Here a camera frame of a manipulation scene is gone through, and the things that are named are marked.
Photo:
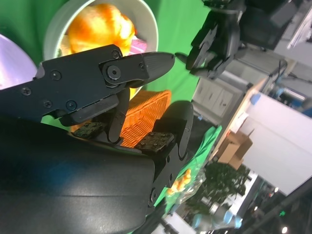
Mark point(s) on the green leafy plant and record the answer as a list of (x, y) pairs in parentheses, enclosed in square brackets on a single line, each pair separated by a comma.
[(219, 180)]

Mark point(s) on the magenta pink cake slice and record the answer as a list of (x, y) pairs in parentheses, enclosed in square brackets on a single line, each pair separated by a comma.
[(139, 46)]

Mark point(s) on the lavender plate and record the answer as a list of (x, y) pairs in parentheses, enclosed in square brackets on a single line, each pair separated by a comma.
[(14, 63)]

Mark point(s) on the brown cardboard box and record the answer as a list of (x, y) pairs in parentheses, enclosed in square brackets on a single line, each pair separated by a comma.
[(234, 148)]

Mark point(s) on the green tablecloth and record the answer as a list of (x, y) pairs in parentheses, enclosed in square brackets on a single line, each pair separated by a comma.
[(175, 14)]

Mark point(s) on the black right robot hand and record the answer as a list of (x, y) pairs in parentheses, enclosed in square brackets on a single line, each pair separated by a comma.
[(73, 182)]

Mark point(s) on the grey-green bowl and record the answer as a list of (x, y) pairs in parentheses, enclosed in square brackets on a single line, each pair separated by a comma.
[(52, 36)]

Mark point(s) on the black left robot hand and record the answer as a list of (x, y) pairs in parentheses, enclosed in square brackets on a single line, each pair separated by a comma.
[(219, 44)]

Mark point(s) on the clear bag of yellow items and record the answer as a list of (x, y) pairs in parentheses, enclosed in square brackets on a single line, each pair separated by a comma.
[(181, 184)]

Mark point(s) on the orange wicker basket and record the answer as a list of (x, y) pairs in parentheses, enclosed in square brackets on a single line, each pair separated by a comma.
[(143, 109)]

